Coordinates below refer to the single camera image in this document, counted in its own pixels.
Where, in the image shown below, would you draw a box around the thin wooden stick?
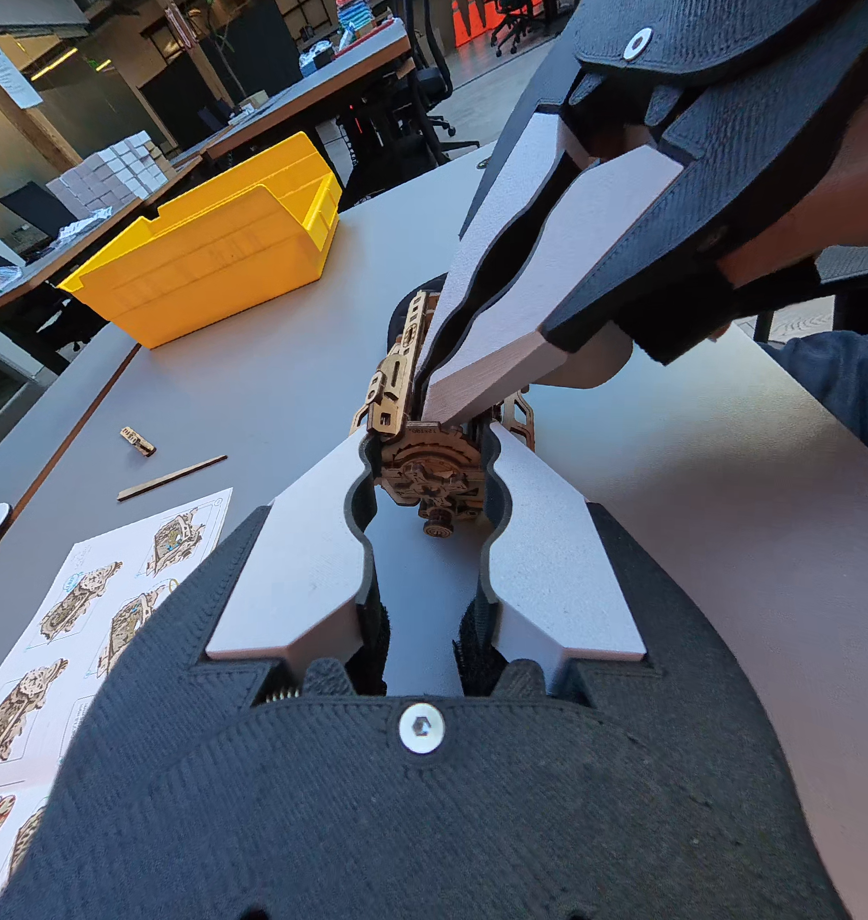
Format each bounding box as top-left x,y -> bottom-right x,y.
116,455 -> 228,502

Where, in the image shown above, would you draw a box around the wooden mechanical model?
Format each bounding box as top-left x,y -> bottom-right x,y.
350,289 -> 537,540

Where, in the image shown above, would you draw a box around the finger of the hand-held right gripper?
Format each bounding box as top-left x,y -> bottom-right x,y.
421,146 -> 685,428
414,111 -> 600,395

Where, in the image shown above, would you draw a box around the person's dark clothing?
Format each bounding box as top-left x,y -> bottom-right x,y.
757,327 -> 868,468

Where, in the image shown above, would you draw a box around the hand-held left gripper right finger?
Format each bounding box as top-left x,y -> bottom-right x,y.
477,423 -> 648,692

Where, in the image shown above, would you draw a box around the clear plastic bags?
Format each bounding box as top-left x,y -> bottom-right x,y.
53,208 -> 115,249

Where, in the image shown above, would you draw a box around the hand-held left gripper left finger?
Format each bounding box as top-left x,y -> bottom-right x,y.
206,433 -> 379,674

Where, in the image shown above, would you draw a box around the person's right hand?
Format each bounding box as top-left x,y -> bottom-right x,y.
718,68 -> 868,288

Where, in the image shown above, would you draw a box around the stack of small white boxes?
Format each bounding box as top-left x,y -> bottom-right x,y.
46,131 -> 171,218

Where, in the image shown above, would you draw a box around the yellow plastic bin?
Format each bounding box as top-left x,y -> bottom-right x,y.
59,131 -> 343,349

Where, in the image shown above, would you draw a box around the wood-edged grey desk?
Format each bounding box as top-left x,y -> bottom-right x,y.
0,154 -> 201,339
168,18 -> 415,170

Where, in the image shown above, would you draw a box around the white paper sign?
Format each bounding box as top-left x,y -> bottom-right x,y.
0,27 -> 43,110

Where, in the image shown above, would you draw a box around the wooden post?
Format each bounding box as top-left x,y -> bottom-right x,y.
0,43 -> 83,173

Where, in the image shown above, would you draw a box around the illustrated instruction booklet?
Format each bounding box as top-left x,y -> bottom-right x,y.
0,487 -> 234,917

